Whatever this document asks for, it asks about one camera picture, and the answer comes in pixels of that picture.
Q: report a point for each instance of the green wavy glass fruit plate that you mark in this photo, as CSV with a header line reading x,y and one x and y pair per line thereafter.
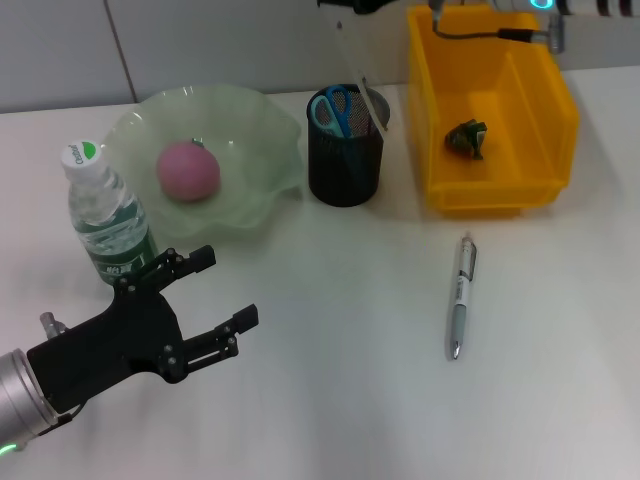
x,y
250,175

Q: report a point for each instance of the black mesh pen holder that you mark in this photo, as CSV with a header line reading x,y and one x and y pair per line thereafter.
x,y
325,170

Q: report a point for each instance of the clear plastic ruler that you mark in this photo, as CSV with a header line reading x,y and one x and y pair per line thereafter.
x,y
357,70

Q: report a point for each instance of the yellow plastic bin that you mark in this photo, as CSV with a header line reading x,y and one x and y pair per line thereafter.
x,y
490,75

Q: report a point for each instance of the green plastic wrapper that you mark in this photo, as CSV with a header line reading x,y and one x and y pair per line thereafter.
x,y
465,140

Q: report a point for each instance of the clear green-label water bottle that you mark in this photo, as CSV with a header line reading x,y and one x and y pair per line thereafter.
x,y
110,225

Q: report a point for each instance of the blue scissors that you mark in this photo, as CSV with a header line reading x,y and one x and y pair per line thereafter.
x,y
342,112

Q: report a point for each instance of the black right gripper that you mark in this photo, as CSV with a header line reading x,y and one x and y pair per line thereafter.
x,y
372,5

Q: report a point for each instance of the silver white pen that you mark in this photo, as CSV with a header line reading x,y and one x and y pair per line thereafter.
x,y
460,310

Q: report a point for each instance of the pink toy peach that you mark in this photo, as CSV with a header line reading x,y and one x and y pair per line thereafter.
x,y
189,170

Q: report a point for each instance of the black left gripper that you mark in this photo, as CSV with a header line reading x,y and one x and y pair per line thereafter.
x,y
105,345

